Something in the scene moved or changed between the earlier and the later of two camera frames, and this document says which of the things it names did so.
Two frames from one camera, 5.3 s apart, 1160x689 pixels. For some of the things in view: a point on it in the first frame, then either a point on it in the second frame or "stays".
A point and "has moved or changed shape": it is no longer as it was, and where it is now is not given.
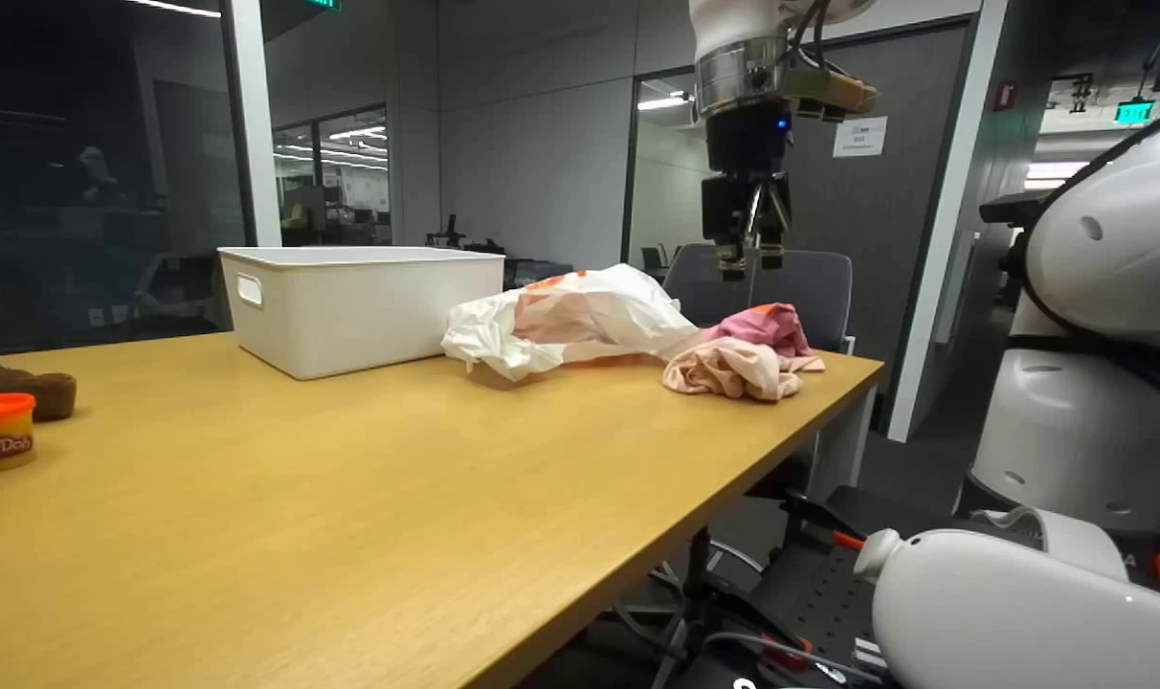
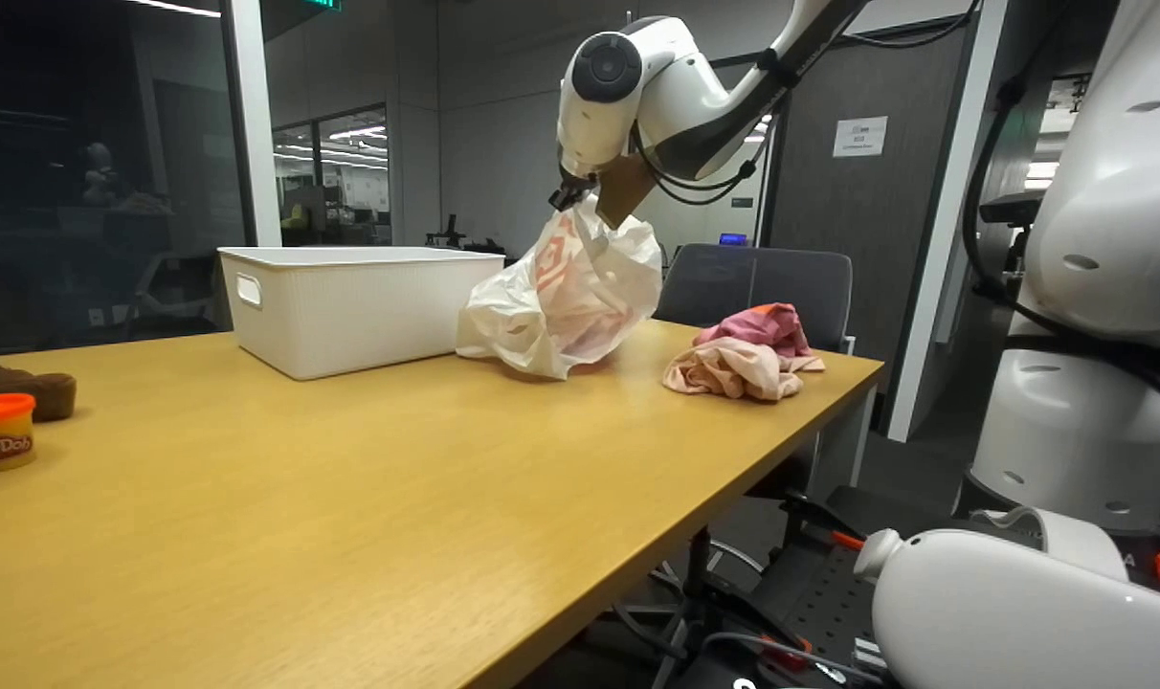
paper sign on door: (861, 137) stays
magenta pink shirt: (766, 322) stays
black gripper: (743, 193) → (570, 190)
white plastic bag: (589, 311) has moved or changed shape
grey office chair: (822, 290) stays
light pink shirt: (739, 368) stays
